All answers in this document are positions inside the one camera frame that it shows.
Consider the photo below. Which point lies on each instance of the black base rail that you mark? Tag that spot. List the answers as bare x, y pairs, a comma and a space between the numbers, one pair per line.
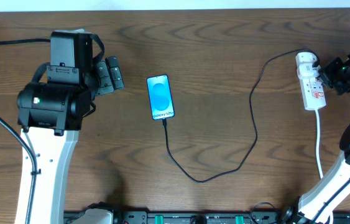
104, 213

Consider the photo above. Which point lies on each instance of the white power strip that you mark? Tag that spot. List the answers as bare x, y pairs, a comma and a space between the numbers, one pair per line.
312, 89

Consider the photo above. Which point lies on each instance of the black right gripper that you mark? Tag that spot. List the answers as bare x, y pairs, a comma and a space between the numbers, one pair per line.
334, 74

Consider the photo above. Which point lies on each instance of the blue Galaxy smartphone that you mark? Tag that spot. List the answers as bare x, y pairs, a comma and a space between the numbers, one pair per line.
160, 97

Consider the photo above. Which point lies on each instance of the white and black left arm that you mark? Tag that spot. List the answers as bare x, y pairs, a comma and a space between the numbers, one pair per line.
51, 110

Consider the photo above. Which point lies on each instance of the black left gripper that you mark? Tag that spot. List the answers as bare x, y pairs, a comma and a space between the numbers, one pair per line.
108, 78

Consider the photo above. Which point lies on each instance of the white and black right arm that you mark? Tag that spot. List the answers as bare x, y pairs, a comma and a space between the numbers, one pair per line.
317, 205

